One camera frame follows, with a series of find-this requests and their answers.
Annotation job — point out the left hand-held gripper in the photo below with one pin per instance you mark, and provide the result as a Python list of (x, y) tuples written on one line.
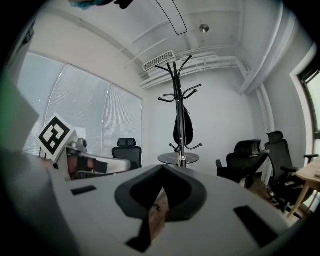
[(56, 135)]

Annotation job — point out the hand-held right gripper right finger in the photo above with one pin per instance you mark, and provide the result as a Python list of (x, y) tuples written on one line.
[(212, 220)]

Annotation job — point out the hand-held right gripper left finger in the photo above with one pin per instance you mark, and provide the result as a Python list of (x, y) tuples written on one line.
[(95, 215)]

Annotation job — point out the black metal coat rack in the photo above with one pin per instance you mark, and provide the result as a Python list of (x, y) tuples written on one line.
[(178, 100)]

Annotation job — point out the black headrest office chair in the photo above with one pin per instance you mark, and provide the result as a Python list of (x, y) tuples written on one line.
[(126, 153), (280, 155)]

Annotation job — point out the round black marble table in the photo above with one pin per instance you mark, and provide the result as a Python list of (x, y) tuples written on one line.
[(192, 158)]

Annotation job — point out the white window blinds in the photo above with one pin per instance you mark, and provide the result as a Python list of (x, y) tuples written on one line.
[(82, 105)]

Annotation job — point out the light wooden desk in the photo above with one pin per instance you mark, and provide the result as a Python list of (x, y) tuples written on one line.
[(308, 175)]

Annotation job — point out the white air vent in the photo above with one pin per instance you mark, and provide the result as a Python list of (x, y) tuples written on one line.
[(157, 61)]

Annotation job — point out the white ceiling pipes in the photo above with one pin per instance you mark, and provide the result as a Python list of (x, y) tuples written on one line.
[(220, 53)]

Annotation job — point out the long black ceiling lamp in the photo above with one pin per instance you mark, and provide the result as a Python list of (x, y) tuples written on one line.
[(178, 22)]

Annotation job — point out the black framed window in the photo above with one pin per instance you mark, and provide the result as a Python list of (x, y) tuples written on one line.
[(313, 100)]

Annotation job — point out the round silver ceiling disc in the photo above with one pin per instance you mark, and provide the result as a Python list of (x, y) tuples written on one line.
[(204, 28)]

